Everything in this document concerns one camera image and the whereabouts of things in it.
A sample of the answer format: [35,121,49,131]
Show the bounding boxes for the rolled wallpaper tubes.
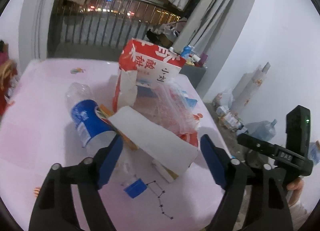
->
[230,62,271,116]

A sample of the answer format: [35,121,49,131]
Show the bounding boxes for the white blue paper box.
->
[108,106,199,176]

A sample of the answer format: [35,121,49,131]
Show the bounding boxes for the blue detergent bottle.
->
[180,45,193,59]

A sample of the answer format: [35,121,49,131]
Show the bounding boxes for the blue bottle cap piece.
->
[124,178,148,198]

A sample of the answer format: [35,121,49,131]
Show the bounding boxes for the clear bottle with blue label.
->
[66,83,116,156]

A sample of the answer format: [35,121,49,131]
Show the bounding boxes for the yellow biscuit wrapper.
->
[99,104,139,151]

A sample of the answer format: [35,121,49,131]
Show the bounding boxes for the pink bed sheet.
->
[1,58,223,230]

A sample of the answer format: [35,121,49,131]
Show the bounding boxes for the clear plastic bag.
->
[133,83,199,135]

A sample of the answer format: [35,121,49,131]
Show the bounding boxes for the grey curtain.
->
[173,0,254,53]

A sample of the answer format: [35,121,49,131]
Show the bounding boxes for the grey bedside cabinet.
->
[179,64,206,89]

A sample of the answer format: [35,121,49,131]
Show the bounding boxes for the large blue water jug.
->
[245,119,277,142]

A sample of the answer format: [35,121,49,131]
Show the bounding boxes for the person's right hand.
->
[286,177,304,207]

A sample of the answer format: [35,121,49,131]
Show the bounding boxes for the pile of cartons on floor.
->
[215,107,248,135]

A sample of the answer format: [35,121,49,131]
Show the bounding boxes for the red gift bags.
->
[1,40,18,117]

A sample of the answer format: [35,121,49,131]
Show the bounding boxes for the red white snack bag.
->
[112,38,186,112]

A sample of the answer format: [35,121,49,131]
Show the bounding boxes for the white plastic bag on floor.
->
[215,89,234,109]

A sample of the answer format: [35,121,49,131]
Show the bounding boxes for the metal balcony railing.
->
[48,0,181,49]

